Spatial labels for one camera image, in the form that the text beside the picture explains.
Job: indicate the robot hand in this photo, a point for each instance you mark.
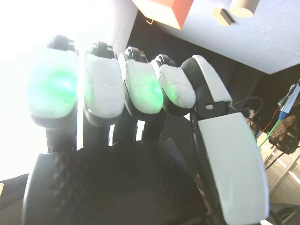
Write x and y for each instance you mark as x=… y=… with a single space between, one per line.
x=117 y=182

